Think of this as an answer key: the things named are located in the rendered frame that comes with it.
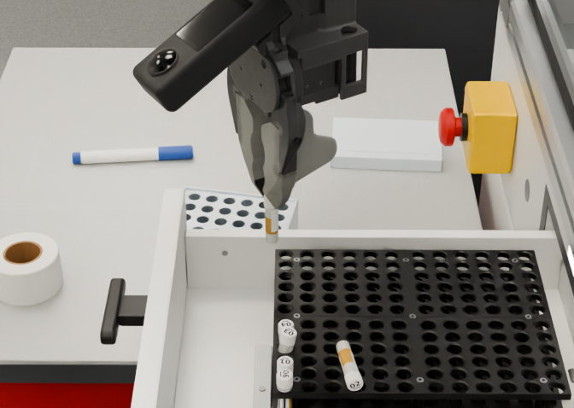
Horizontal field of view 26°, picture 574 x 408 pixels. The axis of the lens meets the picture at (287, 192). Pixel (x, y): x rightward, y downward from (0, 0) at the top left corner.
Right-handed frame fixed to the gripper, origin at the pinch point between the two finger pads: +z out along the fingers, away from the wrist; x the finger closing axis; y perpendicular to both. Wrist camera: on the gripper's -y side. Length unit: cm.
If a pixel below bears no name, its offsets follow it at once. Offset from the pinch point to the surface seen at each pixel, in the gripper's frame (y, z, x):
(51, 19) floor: 63, 98, 227
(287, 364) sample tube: -4.8, 7.3, -11.4
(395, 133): 34.1, 21.0, 28.7
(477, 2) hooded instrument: 64, 21, 51
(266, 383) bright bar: -3.8, 13.7, -6.5
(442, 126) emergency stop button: 28.6, 10.3, 13.4
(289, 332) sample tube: -3.1, 6.9, -8.8
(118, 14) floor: 79, 98, 220
